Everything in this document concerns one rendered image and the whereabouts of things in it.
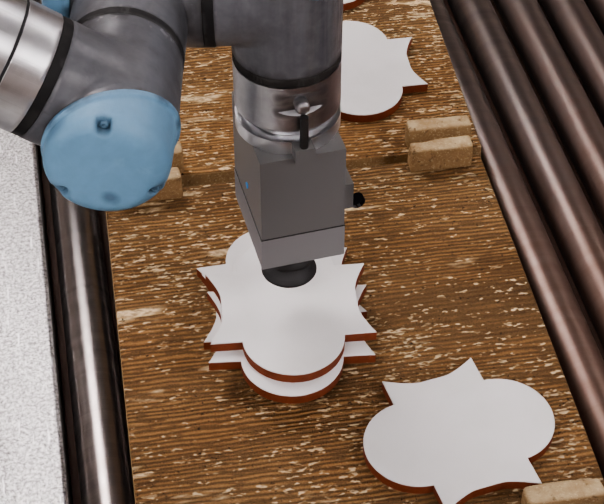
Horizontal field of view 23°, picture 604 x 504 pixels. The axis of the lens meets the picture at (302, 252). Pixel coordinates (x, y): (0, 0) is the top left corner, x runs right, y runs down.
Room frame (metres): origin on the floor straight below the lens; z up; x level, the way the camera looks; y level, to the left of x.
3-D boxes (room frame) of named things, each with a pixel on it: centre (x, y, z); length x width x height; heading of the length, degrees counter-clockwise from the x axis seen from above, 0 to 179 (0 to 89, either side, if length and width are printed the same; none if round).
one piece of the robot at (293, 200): (0.80, 0.00, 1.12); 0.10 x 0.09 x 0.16; 105
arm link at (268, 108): (0.80, 0.01, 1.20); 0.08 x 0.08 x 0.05
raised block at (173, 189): (0.97, 0.14, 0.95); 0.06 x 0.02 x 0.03; 99
